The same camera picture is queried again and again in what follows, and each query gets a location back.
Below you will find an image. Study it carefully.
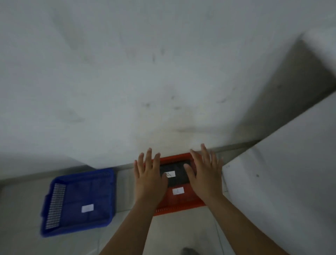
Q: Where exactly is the person's right forearm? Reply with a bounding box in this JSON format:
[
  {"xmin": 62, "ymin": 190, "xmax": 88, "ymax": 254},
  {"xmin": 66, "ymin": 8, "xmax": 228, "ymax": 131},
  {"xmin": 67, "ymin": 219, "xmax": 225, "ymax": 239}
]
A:
[{"xmin": 204, "ymin": 195, "xmax": 289, "ymax": 255}]

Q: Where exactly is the blue plastic basket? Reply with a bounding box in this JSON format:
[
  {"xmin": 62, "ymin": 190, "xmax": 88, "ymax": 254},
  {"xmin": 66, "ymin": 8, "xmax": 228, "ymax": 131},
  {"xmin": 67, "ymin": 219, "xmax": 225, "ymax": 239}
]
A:
[{"xmin": 40, "ymin": 168, "xmax": 117, "ymax": 238}]

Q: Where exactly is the person's left hand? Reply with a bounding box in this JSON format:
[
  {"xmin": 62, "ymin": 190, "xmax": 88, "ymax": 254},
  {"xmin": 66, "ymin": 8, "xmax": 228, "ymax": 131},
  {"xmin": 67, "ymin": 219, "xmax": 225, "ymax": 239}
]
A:
[{"xmin": 134, "ymin": 148, "xmax": 168, "ymax": 207}]

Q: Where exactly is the person's left forearm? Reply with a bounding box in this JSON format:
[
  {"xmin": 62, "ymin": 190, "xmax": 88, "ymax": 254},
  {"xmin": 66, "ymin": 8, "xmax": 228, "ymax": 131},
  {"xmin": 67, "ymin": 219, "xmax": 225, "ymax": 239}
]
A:
[{"xmin": 99, "ymin": 197, "xmax": 158, "ymax": 255}]

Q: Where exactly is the person's right hand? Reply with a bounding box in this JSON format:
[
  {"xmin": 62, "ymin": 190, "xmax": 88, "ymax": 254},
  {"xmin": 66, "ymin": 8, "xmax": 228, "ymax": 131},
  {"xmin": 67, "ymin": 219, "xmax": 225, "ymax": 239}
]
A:
[{"xmin": 183, "ymin": 143, "xmax": 224, "ymax": 204}]

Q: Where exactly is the black package rectangular white label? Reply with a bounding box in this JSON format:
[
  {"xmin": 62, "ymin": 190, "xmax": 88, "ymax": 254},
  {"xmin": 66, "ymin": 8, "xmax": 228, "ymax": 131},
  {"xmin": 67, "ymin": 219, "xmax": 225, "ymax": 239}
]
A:
[{"xmin": 159, "ymin": 160, "xmax": 194, "ymax": 187}]

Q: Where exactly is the red plastic basket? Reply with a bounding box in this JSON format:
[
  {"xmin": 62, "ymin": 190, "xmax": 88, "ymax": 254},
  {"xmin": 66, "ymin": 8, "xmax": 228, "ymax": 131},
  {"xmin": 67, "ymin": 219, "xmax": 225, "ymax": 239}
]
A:
[{"xmin": 152, "ymin": 153, "xmax": 210, "ymax": 216}]

